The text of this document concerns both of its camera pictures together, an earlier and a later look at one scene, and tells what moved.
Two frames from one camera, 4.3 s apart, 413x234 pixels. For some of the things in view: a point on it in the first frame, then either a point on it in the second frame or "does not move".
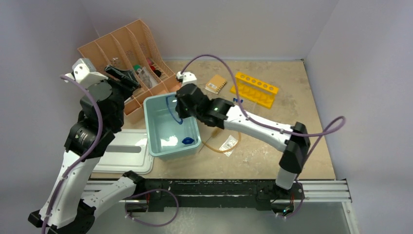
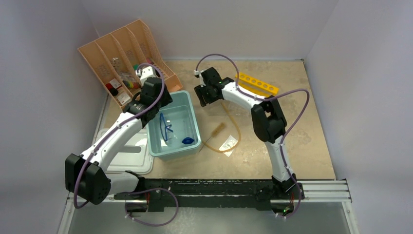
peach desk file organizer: [131, 47] does not move
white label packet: [230, 143] does not move
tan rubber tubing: [223, 151] does not move
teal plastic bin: [166, 138] does not move
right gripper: [182, 113] to [200, 91]
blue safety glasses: [171, 103] to [164, 127]
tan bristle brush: [214, 134] does not move
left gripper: [124, 80] to [166, 98]
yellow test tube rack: [254, 90] does not move
